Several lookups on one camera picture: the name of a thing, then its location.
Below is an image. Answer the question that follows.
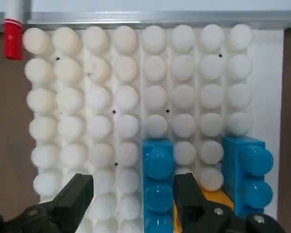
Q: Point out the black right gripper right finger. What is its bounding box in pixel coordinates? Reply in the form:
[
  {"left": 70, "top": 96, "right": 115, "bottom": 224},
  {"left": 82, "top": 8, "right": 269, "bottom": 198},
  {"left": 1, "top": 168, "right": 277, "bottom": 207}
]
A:
[{"left": 172, "top": 172, "right": 287, "bottom": 233}]

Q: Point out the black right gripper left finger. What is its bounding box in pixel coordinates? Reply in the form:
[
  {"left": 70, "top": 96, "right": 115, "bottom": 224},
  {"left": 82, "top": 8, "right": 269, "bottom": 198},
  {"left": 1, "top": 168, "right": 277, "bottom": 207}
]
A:
[{"left": 0, "top": 173, "right": 95, "bottom": 233}]

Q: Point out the yellow two-stud block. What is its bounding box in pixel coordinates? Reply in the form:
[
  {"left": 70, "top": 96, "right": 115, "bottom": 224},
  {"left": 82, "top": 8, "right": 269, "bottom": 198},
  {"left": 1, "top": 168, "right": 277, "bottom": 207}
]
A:
[{"left": 173, "top": 186, "right": 236, "bottom": 233}]

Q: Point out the blue three-stud block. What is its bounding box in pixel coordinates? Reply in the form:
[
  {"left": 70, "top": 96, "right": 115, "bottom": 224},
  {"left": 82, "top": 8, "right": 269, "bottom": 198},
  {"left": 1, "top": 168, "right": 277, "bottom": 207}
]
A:
[
  {"left": 222, "top": 136, "right": 275, "bottom": 218},
  {"left": 142, "top": 138, "right": 177, "bottom": 233}
]

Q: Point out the white studded baseplate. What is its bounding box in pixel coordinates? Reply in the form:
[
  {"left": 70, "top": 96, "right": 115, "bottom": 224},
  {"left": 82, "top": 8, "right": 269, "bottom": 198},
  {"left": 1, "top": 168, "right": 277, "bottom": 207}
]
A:
[{"left": 21, "top": 23, "right": 286, "bottom": 233}]

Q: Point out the red-capped whiteboard pen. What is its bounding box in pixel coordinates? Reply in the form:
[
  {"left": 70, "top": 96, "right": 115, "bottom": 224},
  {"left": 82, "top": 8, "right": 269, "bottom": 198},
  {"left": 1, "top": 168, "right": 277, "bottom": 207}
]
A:
[{"left": 3, "top": 0, "right": 24, "bottom": 61}]

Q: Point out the whiteboard with metal frame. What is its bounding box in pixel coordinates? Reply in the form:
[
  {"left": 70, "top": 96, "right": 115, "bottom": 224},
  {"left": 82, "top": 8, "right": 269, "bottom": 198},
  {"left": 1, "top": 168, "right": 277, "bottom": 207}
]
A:
[{"left": 0, "top": 0, "right": 291, "bottom": 30}]

